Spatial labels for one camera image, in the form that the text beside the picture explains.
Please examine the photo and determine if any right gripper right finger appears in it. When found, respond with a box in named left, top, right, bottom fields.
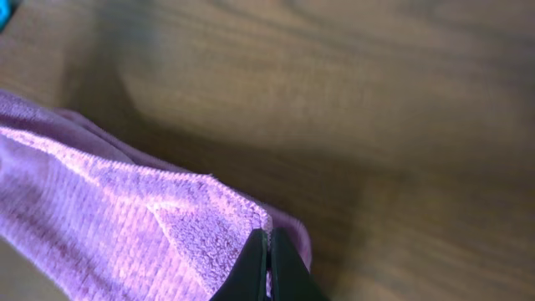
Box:
left=270, top=227, right=329, bottom=301

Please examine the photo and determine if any folded blue cloth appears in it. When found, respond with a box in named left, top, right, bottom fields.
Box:
left=0, top=0, right=12, bottom=30

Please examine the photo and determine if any purple cloth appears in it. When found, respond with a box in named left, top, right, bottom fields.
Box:
left=1, top=93, right=312, bottom=300

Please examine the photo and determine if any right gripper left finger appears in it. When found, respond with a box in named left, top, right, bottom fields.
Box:
left=210, top=229, right=268, bottom=301

